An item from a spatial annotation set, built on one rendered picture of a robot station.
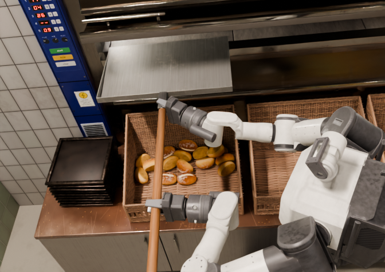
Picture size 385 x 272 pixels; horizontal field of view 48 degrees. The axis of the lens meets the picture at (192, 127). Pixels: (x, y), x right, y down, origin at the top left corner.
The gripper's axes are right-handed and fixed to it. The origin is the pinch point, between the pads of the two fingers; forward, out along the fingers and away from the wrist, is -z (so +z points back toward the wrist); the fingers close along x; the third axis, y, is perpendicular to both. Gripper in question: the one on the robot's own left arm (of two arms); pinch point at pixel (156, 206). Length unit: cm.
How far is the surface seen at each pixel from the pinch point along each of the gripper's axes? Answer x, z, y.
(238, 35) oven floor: 3, 21, 93
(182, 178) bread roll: 58, -7, 50
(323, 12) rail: -21, 54, 73
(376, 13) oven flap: -19, 73, 75
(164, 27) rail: -21, -5, 66
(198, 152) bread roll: 57, -1, 66
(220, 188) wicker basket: 63, 12, 49
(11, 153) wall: 64, -111, 68
